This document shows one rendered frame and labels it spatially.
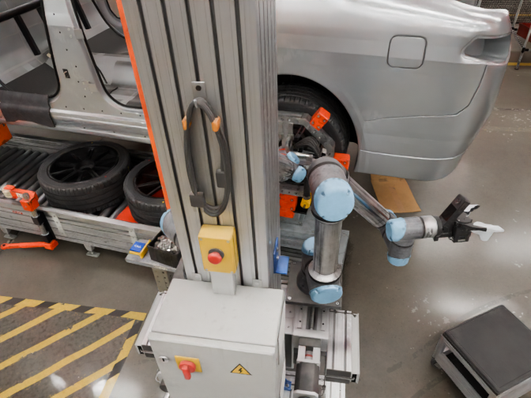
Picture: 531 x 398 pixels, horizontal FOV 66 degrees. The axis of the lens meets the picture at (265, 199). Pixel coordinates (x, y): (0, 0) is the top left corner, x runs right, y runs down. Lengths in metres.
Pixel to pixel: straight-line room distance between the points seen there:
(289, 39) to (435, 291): 1.81
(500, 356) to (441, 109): 1.22
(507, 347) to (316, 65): 1.67
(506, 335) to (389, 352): 0.61
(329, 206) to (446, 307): 1.79
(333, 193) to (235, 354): 0.51
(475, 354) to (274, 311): 1.35
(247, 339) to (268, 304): 0.12
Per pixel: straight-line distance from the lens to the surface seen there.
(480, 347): 2.35
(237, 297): 1.21
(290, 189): 2.55
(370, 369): 2.53
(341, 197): 1.20
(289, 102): 2.33
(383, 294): 2.83
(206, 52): 0.84
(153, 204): 2.75
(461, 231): 1.52
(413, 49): 2.17
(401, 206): 3.49
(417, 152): 2.41
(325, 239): 1.34
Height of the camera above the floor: 2.18
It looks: 39 degrees down
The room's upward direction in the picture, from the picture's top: 3 degrees counter-clockwise
